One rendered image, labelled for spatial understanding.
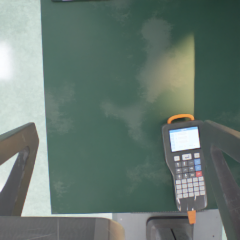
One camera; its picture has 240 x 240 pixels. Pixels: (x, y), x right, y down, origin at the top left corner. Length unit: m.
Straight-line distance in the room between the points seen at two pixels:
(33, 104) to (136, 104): 0.91
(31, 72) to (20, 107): 0.20
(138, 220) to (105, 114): 0.72
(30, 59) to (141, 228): 1.04
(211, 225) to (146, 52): 0.91
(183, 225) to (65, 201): 0.68
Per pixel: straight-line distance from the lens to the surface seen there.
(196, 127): 0.48
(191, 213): 0.54
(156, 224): 1.08
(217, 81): 0.52
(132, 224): 1.11
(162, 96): 0.48
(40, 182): 1.38
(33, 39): 1.35
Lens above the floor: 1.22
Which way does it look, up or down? 86 degrees down
